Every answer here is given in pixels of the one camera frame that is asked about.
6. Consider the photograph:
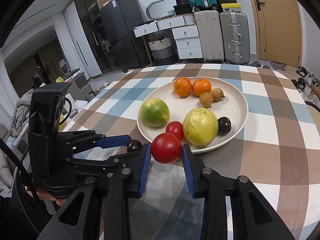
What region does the brown longan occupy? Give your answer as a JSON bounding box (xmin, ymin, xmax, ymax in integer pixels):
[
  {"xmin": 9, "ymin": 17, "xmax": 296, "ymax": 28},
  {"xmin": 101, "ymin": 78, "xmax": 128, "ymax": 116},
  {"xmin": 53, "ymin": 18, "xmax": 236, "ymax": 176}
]
[
  {"xmin": 199, "ymin": 92, "xmax": 214, "ymax": 108},
  {"xmin": 211, "ymin": 88, "xmax": 225, "ymax": 102}
]

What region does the wooden door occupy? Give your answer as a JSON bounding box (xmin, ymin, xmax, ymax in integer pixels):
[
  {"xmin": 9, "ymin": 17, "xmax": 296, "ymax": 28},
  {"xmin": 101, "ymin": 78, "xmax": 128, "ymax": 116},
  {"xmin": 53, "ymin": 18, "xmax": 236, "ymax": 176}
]
[{"xmin": 251, "ymin": 0, "xmax": 302, "ymax": 67}]

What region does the green yellow round fruit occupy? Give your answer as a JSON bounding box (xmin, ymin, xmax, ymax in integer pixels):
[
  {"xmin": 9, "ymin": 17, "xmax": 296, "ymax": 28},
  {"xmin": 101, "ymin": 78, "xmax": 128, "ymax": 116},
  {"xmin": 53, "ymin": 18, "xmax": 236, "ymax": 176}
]
[{"xmin": 139, "ymin": 98, "xmax": 170, "ymax": 127}]

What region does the red tomato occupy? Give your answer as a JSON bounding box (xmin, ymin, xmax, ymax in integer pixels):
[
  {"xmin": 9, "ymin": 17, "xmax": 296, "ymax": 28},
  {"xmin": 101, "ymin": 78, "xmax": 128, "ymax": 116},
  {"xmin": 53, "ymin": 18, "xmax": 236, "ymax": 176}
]
[
  {"xmin": 165, "ymin": 121, "xmax": 184, "ymax": 141},
  {"xmin": 151, "ymin": 133, "xmax": 182, "ymax": 164}
]

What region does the yellow guava fruit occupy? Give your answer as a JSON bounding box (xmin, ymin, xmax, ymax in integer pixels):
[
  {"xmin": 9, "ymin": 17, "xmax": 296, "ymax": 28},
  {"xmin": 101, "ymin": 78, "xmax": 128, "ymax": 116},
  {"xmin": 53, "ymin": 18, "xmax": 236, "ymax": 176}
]
[{"xmin": 183, "ymin": 107, "xmax": 219, "ymax": 147}]

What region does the woven basket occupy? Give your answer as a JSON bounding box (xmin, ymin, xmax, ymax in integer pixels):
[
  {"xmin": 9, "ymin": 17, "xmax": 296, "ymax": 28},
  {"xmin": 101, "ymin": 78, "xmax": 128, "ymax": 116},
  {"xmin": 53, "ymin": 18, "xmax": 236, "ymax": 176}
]
[{"xmin": 148, "ymin": 36, "xmax": 176, "ymax": 66}]

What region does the black refrigerator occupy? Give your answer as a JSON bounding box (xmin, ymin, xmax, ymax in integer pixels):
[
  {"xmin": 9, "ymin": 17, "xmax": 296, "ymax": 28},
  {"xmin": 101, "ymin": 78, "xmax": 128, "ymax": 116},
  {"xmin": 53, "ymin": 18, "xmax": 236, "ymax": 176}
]
[{"xmin": 99, "ymin": 0, "xmax": 150, "ymax": 72}]

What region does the dark plum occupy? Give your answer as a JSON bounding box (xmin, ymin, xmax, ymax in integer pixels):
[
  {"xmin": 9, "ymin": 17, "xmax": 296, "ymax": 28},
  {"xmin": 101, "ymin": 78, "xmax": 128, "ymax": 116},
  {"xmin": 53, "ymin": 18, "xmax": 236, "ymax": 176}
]
[
  {"xmin": 218, "ymin": 116, "xmax": 232, "ymax": 135},
  {"xmin": 127, "ymin": 139, "xmax": 143, "ymax": 153}
]

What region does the beige suitcase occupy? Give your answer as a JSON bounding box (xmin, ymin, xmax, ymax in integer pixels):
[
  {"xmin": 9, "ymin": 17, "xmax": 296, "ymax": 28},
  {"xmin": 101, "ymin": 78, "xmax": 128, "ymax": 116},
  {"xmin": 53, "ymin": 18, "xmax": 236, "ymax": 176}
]
[{"xmin": 194, "ymin": 10, "xmax": 225, "ymax": 62}]

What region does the orange mandarin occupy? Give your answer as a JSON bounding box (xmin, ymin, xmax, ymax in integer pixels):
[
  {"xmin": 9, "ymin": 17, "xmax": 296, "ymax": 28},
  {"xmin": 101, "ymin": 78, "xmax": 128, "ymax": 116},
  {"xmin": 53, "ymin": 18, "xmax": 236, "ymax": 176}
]
[
  {"xmin": 174, "ymin": 77, "xmax": 192, "ymax": 98},
  {"xmin": 192, "ymin": 78, "xmax": 212, "ymax": 97}
]

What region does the silver grey suitcase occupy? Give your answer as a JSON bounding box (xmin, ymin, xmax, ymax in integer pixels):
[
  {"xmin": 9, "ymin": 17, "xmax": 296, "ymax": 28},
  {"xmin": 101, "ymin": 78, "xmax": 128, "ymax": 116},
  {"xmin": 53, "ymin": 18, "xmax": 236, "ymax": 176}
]
[{"xmin": 220, "ymin": 11, "xmax": 250, "ymax": 65}]

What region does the checkered tablecloth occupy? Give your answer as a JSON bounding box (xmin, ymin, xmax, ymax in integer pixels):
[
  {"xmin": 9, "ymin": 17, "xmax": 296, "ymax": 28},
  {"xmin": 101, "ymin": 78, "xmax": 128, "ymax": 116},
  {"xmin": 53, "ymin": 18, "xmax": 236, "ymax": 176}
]
[{"xmin": 66, "ymin": 64, "xmax": 319, "ymax": 239}]

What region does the cream round plate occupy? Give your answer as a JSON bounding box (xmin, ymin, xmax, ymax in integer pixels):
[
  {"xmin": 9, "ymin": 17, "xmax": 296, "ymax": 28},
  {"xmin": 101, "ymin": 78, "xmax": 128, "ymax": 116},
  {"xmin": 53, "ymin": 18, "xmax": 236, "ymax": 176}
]
[{"xmin": 136, "ymin": 76, "xmax": 249, "ymax": 155}]

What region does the black glass cabinet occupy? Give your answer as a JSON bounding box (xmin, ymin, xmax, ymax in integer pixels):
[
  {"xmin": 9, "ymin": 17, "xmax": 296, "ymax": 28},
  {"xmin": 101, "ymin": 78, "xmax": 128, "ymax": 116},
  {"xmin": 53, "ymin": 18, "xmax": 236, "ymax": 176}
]
[{"xmin": 74, "ymin": 0, "xmax": 118, "ymax": 73}]

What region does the white drawer desk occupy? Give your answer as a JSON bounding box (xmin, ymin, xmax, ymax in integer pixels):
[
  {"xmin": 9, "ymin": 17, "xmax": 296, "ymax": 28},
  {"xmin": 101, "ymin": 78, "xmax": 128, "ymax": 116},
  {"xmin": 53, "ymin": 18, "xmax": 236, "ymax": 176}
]
[{"xmin": 133, "ymin": 14, "xmax": 203, "ymax": 60}]

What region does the orange mandarin in plate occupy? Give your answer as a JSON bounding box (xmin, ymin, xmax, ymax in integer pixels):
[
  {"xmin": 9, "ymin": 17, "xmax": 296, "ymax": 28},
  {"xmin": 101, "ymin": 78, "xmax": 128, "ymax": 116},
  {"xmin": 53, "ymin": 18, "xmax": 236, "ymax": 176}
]
[{"xmin": 192, "ymin": 78, "xmax": 212, "ymax": 97}]

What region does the person's left hand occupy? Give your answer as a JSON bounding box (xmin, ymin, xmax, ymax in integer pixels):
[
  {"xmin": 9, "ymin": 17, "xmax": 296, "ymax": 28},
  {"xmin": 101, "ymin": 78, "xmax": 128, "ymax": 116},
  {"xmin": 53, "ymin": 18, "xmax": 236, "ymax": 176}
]
[{"xmin": 37, "ymin": 190, "xmax": 67, "ymax": 206}]

